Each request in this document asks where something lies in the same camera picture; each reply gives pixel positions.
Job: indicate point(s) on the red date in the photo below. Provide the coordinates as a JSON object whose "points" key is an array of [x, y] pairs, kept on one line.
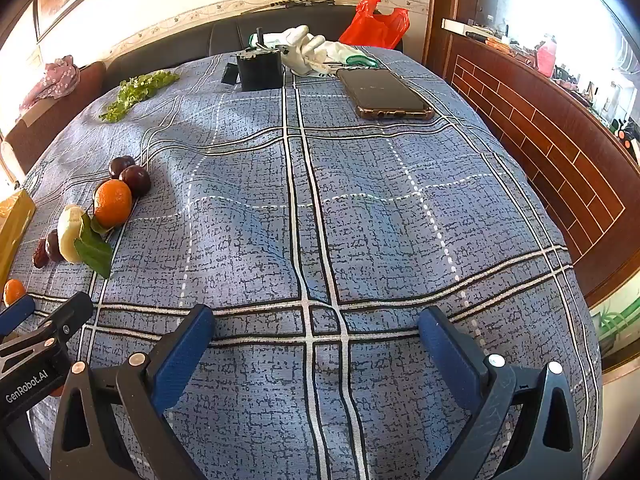
{"points": [[39, 259], [53, 247]]}

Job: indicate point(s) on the pink bottle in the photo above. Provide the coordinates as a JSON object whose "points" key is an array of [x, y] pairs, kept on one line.
{"points": [[546, 55]]}

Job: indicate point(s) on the black box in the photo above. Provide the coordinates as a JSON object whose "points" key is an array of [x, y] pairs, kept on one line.
{"points": [[260, 72]]}

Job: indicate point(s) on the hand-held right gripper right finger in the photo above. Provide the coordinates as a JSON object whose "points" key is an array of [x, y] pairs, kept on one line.
{"points": [[450, 355]]}

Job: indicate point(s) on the small black flat block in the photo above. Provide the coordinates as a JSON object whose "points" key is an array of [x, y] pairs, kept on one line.
{"points": [[230, 75]]}

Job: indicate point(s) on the red plastic bag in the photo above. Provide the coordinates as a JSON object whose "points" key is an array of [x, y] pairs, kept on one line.
{"points": [[372, 27]]}

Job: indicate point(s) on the brown chair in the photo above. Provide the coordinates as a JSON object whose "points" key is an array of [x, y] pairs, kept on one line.
{"points": [[60, 120]]}

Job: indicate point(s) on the small orange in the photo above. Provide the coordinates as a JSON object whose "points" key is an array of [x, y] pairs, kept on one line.
{"points": [[13, 291]]}

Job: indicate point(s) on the orange with green leaf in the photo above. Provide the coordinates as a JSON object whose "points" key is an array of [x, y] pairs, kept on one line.
{"points": [[112, 202]]}

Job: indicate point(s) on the white gloves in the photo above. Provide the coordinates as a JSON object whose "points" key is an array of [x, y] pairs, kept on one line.
{"points": [[302, 45]]}

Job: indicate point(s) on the dark red plum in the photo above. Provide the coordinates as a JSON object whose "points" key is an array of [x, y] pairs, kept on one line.
{"points": [[136, 180], [120, 166]]}

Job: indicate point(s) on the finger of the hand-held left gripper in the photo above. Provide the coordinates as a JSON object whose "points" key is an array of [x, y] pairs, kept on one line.
{"points": [[67, 315], [15, 312]]}

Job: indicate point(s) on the green lettuce leaves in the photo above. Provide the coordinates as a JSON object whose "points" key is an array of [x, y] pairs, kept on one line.
{"points": [[135, 91]]}

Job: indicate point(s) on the brown wooden cabinet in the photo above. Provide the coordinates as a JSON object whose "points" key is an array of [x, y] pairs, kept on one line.
{"points": [[550, 160]]}

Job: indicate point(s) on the black headboard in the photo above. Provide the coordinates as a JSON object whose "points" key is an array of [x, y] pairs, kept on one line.
{"points": [[200, 35]]}

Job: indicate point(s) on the pale cut fruit piece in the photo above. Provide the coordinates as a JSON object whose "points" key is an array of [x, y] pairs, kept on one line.
{"points": [[70, 235]]}

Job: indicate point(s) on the yellow rimmed tray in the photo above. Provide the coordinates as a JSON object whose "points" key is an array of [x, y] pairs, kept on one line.
{"points": [[12, 232]]}

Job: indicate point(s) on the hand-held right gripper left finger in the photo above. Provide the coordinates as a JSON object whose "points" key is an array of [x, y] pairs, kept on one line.
{"points": [[182, 355]]}

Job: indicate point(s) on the black smartphone in clear case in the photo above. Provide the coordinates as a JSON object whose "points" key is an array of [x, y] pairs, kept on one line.
{"points": [[385, 92]]}

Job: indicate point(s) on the green leaf print panel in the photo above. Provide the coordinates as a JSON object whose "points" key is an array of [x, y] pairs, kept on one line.
{"points": [[617, 320]]}

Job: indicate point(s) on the blue plaid blanket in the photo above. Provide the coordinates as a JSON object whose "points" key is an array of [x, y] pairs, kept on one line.
{"points": [[380, 240]]}

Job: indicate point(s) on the pink cloth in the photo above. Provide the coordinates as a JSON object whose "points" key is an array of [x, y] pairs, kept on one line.
{"points": [[55, 80]]}

